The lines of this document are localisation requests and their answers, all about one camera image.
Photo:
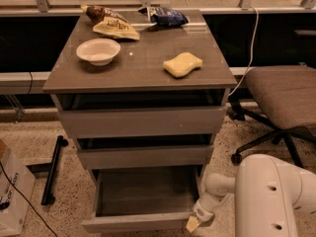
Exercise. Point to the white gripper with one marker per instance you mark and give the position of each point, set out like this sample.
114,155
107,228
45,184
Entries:
202,213

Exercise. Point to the grey bottom drawer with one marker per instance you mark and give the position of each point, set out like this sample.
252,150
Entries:
140,199

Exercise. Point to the grey drawer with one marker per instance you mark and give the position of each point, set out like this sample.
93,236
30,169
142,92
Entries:
140,199
141,113
145,151

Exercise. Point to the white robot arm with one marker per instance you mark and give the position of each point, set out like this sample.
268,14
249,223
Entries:
267,192

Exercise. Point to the grey middle drawer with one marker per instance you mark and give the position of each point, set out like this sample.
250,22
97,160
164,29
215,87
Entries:
145,151

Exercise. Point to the grey top drawer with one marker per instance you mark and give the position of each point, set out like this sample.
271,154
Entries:
141,113

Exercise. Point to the grey drawer cabinet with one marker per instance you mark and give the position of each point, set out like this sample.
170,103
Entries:
139,64

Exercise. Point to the black metal bar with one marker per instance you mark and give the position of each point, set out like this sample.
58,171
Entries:
47,196

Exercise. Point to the yellow sponge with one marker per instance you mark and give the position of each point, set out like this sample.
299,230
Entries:
182,65

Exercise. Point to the grey office chair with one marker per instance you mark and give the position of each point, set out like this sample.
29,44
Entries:
286,96

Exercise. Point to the white cardboard box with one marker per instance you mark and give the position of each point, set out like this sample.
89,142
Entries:
16,186

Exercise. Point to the white bowl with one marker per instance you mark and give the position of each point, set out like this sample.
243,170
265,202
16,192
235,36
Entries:
98,52

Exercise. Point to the blue chip bag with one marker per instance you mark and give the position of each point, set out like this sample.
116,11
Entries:
163,16

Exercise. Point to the brown yellow chip bag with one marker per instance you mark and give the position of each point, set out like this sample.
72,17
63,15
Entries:
109,23

